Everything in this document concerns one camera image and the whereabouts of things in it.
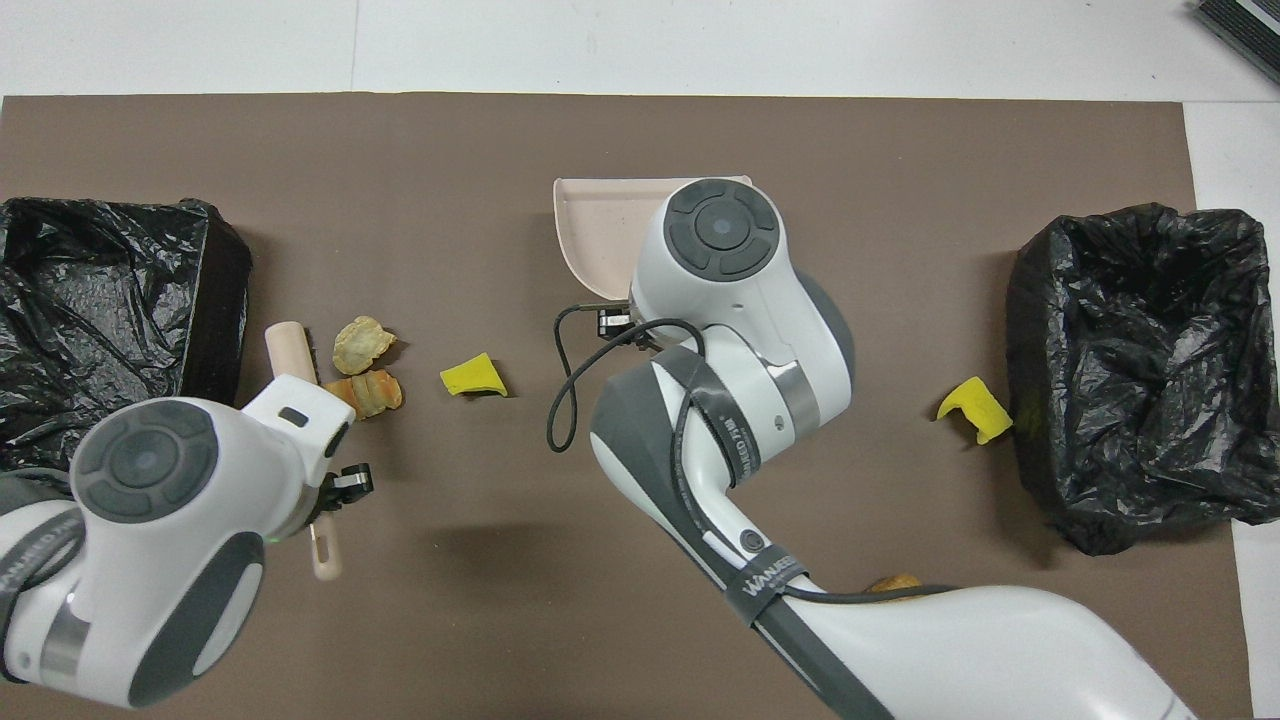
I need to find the golden croissant toy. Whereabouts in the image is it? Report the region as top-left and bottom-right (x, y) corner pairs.
(325, 369), (404, 421)

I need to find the beige plastic dustpan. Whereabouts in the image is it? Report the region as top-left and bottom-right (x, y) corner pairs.
(553, 176), (753, 301)

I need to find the pale flaky pastry piece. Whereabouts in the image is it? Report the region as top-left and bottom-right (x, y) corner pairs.
(333, 316), (397, 376)

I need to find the beige hand brush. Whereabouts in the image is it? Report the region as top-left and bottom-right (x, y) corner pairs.
(265, 322), (343, 583)

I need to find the notched yellow sponge piece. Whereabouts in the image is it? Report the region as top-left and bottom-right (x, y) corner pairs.
(937, 376), (1014, 445)

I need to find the boxy black bag bin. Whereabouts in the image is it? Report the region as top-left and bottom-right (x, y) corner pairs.
(0, 197), (253, 471)

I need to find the crumpled black bag bin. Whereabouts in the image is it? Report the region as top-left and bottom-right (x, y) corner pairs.
(1006, 203), (1280, 557)

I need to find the brown table mat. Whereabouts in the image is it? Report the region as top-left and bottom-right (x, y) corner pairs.
(0, 93), (1253, 720)

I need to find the black striped device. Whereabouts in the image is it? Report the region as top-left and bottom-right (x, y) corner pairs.
(1195, 0), (1280, 83)

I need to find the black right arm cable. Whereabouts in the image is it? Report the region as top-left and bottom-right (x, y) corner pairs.
(547, 305), (961, 606)

